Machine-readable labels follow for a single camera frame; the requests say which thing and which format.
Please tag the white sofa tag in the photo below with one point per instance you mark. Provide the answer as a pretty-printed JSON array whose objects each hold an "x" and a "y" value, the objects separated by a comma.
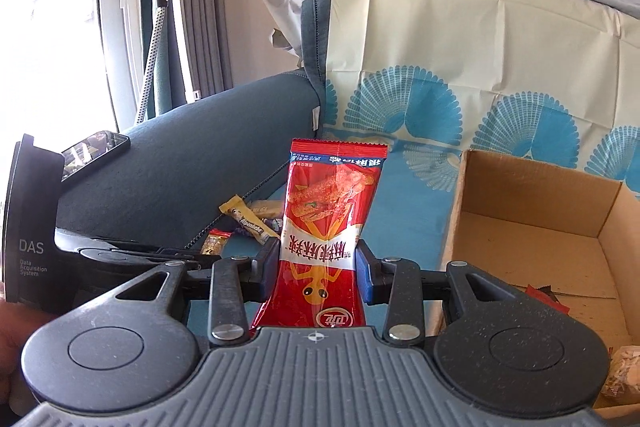
[{"x": 316, "y": 119}]

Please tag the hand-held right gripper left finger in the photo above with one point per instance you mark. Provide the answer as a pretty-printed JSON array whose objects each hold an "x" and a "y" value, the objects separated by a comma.
[{"x": 265, "y": 272}]

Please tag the red packet with square label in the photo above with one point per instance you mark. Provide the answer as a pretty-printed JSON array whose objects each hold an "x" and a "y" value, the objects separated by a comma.
[{"x": 552, "y": 302}]

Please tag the white window frame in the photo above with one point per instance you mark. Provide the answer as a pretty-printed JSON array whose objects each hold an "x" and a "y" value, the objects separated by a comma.
[{"x": 117, "y": 57}]

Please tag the purple wrapped candy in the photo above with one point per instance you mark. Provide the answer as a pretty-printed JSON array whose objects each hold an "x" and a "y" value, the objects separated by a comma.
[{"x": 274, "y": 223}]

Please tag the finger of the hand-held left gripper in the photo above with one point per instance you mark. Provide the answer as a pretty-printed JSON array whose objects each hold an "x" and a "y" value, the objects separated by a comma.
[{"x": 165, "y": 258}]

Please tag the person's left hand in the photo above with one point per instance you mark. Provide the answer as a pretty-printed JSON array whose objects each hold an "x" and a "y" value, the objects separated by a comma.
[{"x": 10, "y": 347}]

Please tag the blue white printed cloth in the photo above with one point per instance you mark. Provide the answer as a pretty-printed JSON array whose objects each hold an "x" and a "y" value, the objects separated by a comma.
[{"x": 450, "y": 32}]

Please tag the beige rice cracker bar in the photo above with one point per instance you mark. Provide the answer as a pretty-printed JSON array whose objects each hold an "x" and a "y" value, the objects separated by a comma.
[{"x": 265, "y": 208}]

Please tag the clear cracker packet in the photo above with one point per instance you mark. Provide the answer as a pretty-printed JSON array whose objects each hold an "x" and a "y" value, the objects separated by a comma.
[{"x": 625, "y": 372}]

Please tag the grey curtain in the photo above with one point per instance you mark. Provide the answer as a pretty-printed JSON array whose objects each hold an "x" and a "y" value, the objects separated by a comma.
[{"x": 210, "y": 32}]

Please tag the peanut packet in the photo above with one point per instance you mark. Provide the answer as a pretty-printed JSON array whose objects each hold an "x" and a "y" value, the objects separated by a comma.
[{"x": 216, "y": 243}]

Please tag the blue fabric sofa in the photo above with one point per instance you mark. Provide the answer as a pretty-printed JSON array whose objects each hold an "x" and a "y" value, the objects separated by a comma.
[{"x": 200, "y": 157}]

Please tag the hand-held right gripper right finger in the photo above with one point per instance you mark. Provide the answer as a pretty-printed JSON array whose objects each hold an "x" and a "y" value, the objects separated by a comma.
[{"x": 365, "y": 279}]

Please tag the red spicy strip packet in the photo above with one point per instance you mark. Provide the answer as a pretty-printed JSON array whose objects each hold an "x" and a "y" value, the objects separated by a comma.
[{"x": 320, "y": 217}]

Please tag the yellow white candy stick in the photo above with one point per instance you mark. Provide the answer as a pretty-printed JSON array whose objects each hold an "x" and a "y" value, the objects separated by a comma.
[{"x": 250, "y": 223}]

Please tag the brown cardboard box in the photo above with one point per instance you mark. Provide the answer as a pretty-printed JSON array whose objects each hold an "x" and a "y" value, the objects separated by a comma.
[{"x": 525, "y": 227}]

